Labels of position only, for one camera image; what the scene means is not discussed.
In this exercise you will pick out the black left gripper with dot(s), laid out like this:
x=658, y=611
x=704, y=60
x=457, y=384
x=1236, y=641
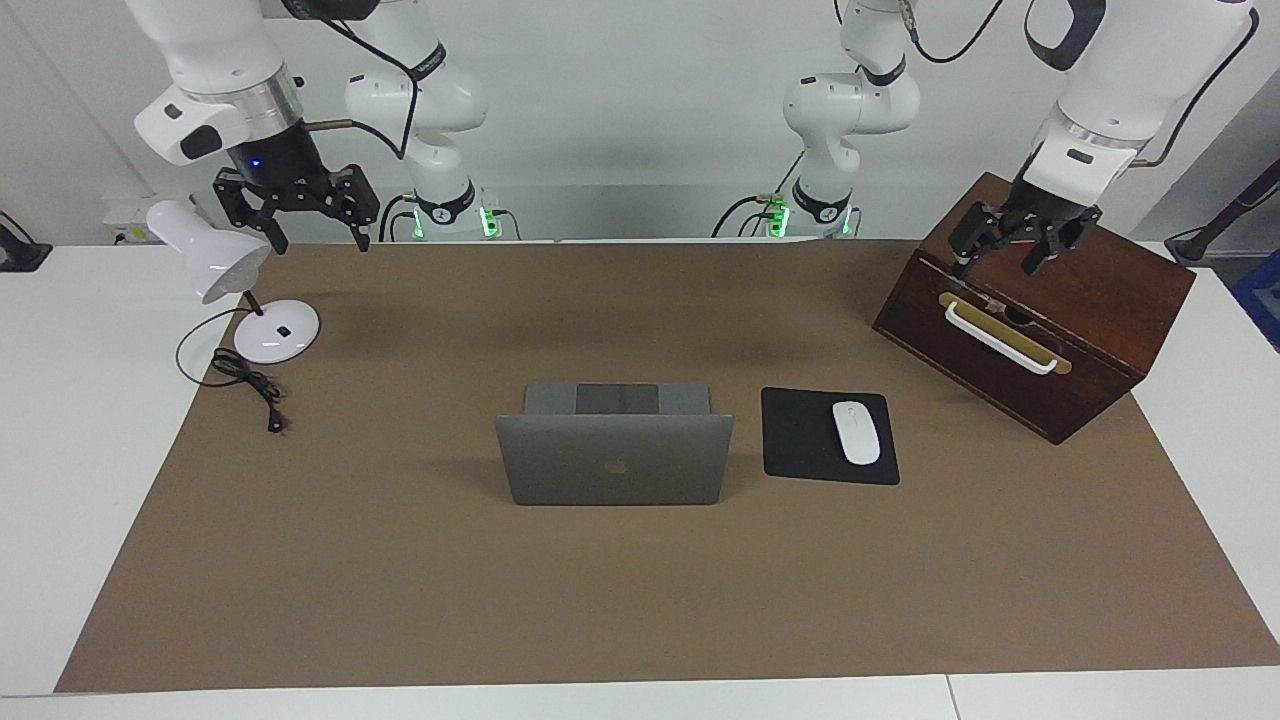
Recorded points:
x=1050, y=210

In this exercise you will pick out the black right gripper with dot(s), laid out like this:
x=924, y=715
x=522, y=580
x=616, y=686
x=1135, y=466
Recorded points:
x=285, y=175

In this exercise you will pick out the silver laptop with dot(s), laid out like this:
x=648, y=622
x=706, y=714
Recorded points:
x=560, y=460

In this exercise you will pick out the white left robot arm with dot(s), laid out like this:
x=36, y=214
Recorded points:
x=1130, y=70

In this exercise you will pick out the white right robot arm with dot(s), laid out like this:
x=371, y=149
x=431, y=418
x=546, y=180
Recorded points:
x=215, y=50

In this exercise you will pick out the dark brown wooden box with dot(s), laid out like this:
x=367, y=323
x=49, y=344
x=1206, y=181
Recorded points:
x=1100, y=300

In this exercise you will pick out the white desk lamp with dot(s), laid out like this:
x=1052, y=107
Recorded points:
x=275, y=335

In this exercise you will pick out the white power strip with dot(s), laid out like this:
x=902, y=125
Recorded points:
x=125, y=215

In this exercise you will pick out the black stand leg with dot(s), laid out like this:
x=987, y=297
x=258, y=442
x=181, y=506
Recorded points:
x=1200, y=240

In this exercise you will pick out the blue crate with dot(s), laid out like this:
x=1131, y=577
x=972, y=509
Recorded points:
x=1262, y=300

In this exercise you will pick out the white computer mouse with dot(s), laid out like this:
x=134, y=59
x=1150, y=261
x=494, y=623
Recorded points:
x=856, y=432

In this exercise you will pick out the black background object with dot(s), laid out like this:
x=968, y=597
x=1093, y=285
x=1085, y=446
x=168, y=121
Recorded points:
x=20, y=255

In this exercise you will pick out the black mouse pad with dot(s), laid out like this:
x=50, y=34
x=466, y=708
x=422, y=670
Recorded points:
x=795, y=440

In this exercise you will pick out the brown table mat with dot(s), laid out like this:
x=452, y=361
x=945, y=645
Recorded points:
x=400, y=580

